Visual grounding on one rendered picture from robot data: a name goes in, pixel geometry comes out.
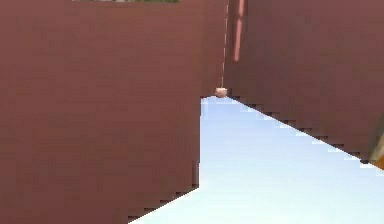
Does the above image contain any small pink round object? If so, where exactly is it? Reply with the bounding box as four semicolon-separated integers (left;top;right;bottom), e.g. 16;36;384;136
214;87;229;99

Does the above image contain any orange wooden furniture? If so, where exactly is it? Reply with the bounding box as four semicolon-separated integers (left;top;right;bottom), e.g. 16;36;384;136
369;114;384;170

